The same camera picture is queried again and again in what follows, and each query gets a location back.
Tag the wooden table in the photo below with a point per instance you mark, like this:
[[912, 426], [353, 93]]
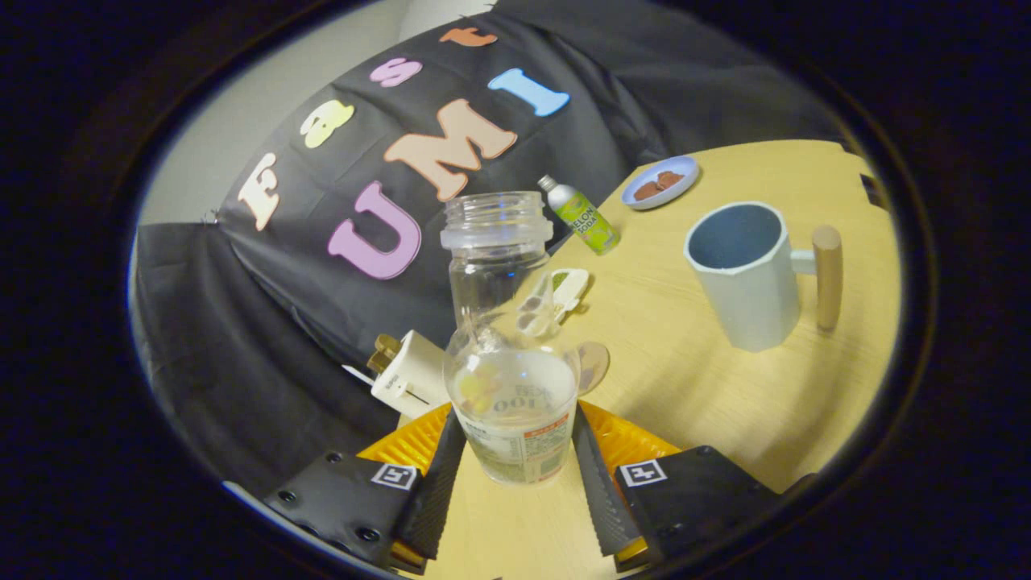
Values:
[[685, 403]]

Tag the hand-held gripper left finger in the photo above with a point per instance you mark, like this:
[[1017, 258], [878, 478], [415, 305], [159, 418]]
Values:
[[441, 483]]

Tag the blue plate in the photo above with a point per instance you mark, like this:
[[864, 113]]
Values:
[[675, 171]]

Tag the black backdrop cloth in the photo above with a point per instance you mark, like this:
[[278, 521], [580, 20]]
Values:
[[322, 338]]

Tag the white box with brass knob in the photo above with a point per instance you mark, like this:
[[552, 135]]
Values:
[[415, 370]]

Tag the brown cookie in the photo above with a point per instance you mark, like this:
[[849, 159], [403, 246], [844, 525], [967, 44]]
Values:
[[670, 179], [646, 192]]

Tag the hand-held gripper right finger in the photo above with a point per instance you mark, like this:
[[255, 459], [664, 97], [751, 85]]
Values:
[[594, 483]]

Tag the clear plastic juice bottle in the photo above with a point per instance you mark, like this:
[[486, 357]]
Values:
[[511, 395]]

